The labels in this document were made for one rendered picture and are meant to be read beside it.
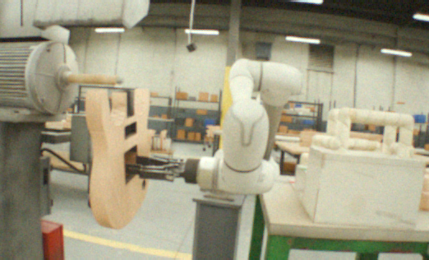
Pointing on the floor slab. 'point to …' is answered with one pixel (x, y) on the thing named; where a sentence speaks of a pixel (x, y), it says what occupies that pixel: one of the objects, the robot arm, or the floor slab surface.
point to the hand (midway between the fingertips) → (132, 164)
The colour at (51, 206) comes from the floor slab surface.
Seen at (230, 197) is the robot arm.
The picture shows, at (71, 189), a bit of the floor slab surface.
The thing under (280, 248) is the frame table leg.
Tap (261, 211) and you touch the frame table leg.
